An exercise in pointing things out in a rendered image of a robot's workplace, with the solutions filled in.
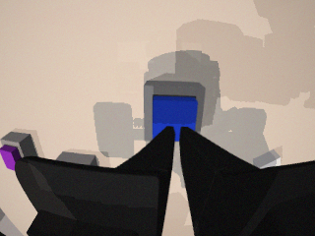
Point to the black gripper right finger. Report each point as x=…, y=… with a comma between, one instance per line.
x=228, y=196

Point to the red button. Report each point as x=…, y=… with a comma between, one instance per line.
x=78, y=158

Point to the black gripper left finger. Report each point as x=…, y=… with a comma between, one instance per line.
x=132, y=196

